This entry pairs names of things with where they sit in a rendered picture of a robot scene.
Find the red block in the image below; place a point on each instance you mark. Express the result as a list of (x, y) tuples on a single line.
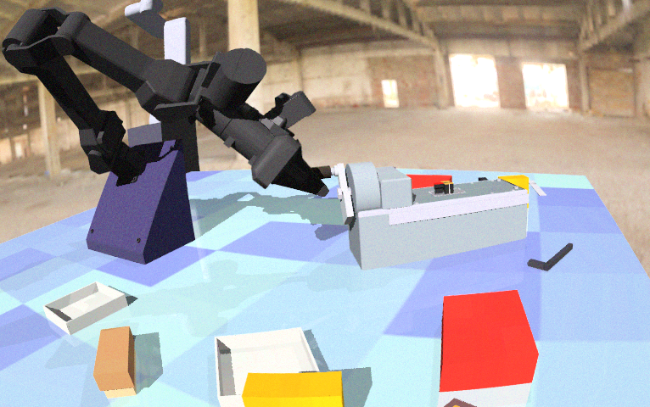
[(486, 342), (419, 181)]

